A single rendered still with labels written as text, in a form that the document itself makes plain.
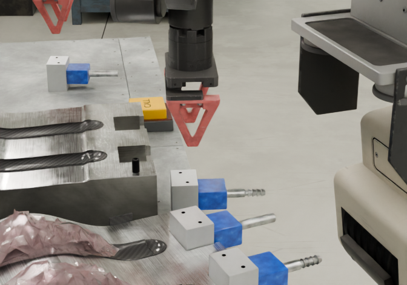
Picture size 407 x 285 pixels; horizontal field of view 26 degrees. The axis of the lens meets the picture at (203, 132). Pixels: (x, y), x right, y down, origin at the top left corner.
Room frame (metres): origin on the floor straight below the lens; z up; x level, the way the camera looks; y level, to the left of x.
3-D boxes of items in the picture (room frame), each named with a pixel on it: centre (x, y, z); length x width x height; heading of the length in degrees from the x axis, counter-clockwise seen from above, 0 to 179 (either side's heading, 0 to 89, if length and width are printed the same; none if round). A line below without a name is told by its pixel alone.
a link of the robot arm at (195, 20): (1.09, 0.02, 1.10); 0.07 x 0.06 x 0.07; 79
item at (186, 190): (1.09, -0.02, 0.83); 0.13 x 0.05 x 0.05; 94
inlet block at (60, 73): (1.58, 0.23, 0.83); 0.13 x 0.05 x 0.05; 90
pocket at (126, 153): (1.08, 0.09, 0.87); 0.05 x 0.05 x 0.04; 8
